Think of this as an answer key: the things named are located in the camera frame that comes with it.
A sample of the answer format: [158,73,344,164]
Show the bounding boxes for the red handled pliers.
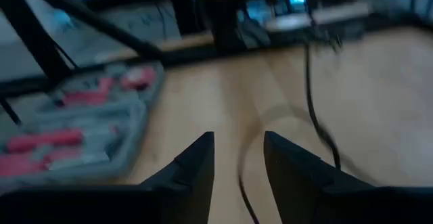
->
[62,77,114,106]

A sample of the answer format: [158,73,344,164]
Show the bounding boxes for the red handled screwdriver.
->
[0,149,111,177]

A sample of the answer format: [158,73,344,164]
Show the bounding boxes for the black aluminium table frame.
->
[0,0,433,96]

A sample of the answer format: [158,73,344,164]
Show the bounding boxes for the thin black cord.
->
[237,37,342,224]

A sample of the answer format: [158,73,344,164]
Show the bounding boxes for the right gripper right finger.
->
[263,131,383,224]

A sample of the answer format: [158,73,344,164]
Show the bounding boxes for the red tape measure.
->
[120,66,158,90]

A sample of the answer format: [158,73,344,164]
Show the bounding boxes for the grey plastic tool case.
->
[0,60,167,188]

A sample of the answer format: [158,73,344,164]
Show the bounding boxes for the red handled hammer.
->
[5,128,85,153]

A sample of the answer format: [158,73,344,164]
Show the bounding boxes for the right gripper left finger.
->
[140,131,216,224]

